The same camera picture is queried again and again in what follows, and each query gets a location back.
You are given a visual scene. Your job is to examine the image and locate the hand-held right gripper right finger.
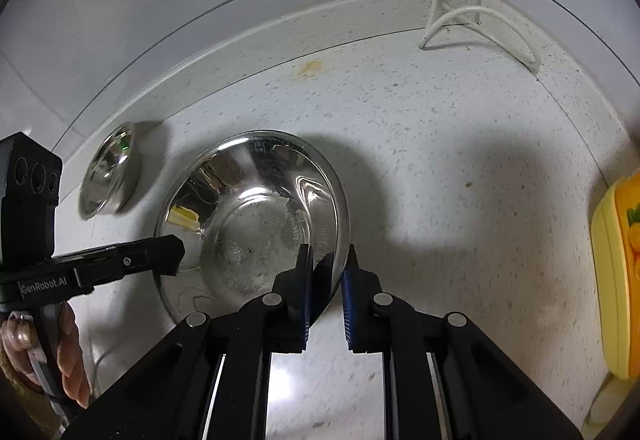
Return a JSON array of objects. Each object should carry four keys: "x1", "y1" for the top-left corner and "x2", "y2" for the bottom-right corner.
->
[{"x1": 341, "y1": 244, "x2": 583, "y2": 440}]

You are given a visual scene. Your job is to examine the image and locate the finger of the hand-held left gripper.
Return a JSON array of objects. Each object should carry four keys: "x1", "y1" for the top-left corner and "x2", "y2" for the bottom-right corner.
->
[{"x1": 59, "y1": 234, "x2": 186, "y2": 289}]

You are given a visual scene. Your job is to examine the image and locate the yellow detergent bottle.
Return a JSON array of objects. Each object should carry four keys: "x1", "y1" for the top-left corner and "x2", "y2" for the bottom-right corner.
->
[{"x1": 590, "y1": 170, "x2": 640, "y2": 381}]

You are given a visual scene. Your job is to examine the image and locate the flared steel bowl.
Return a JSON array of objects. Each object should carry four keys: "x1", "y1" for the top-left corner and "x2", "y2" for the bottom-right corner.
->
[{"x1": 154, "y1": 130, "x2": 351, "y2": 325}]

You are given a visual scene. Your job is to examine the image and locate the small deep steel bowl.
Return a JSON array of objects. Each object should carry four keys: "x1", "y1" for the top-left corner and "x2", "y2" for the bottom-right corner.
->
[{"x1": 79, "y1": 121, "x2": 138, "y2": 221}]

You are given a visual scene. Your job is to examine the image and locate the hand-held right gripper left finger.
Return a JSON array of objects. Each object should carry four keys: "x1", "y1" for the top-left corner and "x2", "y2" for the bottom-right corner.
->
[{"x1": 60, "y1": 244, "x2": 315, "y2": 440}]

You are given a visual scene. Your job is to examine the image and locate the person's left hand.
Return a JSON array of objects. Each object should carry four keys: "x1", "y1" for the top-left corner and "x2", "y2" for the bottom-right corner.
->
[{"x1": 0, "y1": 305, "x2": 91, "y2": 409}]

